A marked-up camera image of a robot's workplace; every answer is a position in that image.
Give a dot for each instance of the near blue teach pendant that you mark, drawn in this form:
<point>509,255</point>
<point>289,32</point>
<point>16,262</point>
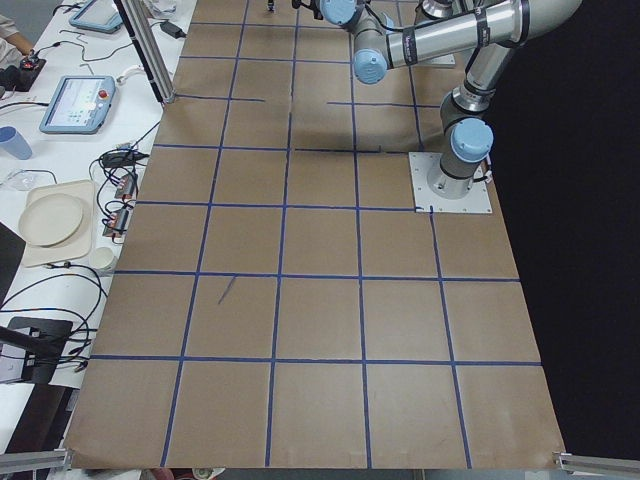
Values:
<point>80,105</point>

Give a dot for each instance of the white paper cup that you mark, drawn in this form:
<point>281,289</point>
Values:
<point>103,260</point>

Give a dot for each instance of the beige round plate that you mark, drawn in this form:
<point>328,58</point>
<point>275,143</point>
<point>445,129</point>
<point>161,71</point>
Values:
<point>50,220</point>

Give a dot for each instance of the blue teach pendant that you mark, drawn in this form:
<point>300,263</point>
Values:
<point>97,15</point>
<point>80,105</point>

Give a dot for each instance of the far blue teach pendant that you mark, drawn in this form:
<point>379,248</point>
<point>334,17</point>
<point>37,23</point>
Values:
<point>97,15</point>

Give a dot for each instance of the black joystick controller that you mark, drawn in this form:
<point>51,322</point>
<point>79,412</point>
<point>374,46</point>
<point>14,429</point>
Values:
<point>21,79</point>

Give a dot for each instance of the brown paper table cover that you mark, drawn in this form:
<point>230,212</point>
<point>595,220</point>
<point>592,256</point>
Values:
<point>282,301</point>

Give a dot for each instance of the light blue plastic cup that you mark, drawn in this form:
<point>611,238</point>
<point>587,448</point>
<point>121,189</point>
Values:
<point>12,142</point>

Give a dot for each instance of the black power adapter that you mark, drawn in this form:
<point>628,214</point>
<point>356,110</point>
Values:
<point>172,30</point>

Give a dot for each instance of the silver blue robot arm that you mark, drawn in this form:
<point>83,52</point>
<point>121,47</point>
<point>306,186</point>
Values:
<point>490,30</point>

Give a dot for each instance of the aluminium frame post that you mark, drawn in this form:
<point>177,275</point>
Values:
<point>141,35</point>

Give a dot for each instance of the beige rectangular tray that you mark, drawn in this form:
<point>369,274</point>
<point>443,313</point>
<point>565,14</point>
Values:
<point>78,244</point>

